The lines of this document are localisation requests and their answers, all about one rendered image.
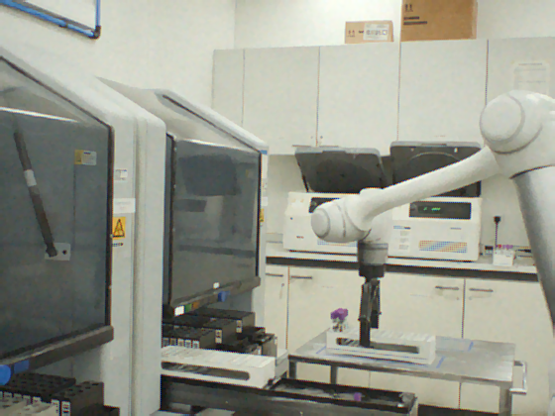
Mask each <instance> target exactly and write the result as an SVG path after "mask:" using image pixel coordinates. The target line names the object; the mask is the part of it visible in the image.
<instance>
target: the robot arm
mask: <svg viewBox="0 0 555 416"><path fill-rule="evenodd" d="M479 127H480V133H481V136H482V138H483V140H484V142H485V144H486V145H487V146H486V147H484V148H483V149H482V150H480V151H479V152H478V153H476V154H474V155H473V156H470V157H468V158H466V159H465V160H463V161H461V162H458V163H456V164H453V165H450V166H448V167H445V168H442V169H439V170H436V171H434V172H431V173H428V174H425V175H422V176H419V177H417V178H414V179H411V180H409V181H406V182H403V183H401V184H398V185H395V186H392V187H389V188H386V189H384V190H381V189H375V188H370V189H363V190H362V191H361V193H360V195H359V196H358V195H351V196H348V197H345V198H341V199H337V200H333V201H332V202H329V203H325V204H323V205H321V206H319V207H318V208H317V209H315V211H314V212H313V214H312V216H311V227H312V230H313V232H314V233H315V235H316V236H317V237H318V238H319V239H321V240H323V241H326V242H329V243H351V242H355V241H357V261H359V262H360V263H359V276H360V277H364V278H365V283H364V284H362V286H361V287H362V293H361V303H360V312H359V318H358V321H360V340H359V345H360V346H368V347H369V346H370V343H371V329H378V328H379V326H380V315H382V312H381V280H380V279H378V278H383V277H385V270H386V265H385V264H384V263H386V262H388V253H389V237H390V234H391V226H392V210H391V209H393V208H396V207H399V206H402V205H405V204H408V203H412V202H415V201H418V200H422V199H425V198H428V197H431V196H435V195H438V194H441V193H445V192H448V191H451V190H454V189H457V188H460V187H463V186H466V185H469V184H471V183H474V182H476V181H479V180H482V179H485V178H487V177H490V176H493V175H496V174H499V173H503V174H504V175H505V176H506V177H507V178H508V179H512V182H513V186H514V190H515V194H516V197H517V201H518V205H519V209H520V212H521V216H522V220H523V224H524V227H525V231H526V235H527V238H528V242H529V245H530V249H531V252H532V256H533V260H534V264H535V267H536V271H537V275H538V279H539V282H540V286H541V290H542V293H543V294H542V297H543V301H544V305H545V308H546V312H547V315H548V319H549V322H550V326H551V330H552V334H553V337H554V341H555V99H551V98H549V97H547V96H545V95H542V94H539V93H536V92H531V91H525V90H522V89H515V90H511V91H509V92H507V93H504V94H502V95H500V96H497V97H495V98H493V99H492V100H491V101H489V102H488V103H487V104H486V106H485V107H484V109H483V111H482V113H481V116H480V120H479ZM548 378H549V404H550V405H549V408H548V416H555V355H554V356H553V358H552V360H551V361H550V363H549V366H548Z"/></svg>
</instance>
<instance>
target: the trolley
mask: <svg viewBox="0 0 555 416"><path fill-rule="evenodd" d="M329 329H331V327H330V328H328V329H327V330H329ZM327 330H325V331H324V332H322V333H321V334H319V335H318V336H316V337H315V338H313V339H311V340H310V341H308V342H307V343H305V344H304V345H302V346H301V347H299V348H298V349H296V350H295V351H293V352H291V353H290V354H288V360H289V377H291V378H299V367H300V363H307V364H322V365H330V366H331V369H330V382H331V383H339V367H344V368H352V369H360V370H368V371H376V372H383V373H391V374H399V375H407V376H414V377H422V378H429V379H437V380H445V381H453V382H459V381H461V382H469V383H475V384H483V385H491V386H499V387H500V391H499V416H511V399H512V395H513V394H514V395H522V396H525V395H526V390H527V361H520V360H515V349H516V343H508V344H507V343H497V342H488V341H478V340H469V339H459V338H450V337H440V336H436V344H435V356H434V359H433V361H432V363H431V364H414V363H411V362H402V361H394V360H385V359H377V358H368V357H360V356H351V355H338V354H330V353H326V341H327ZM515 365H519V366H522V386H521V388H515V387H513V376H514V366H515Z"/></svg>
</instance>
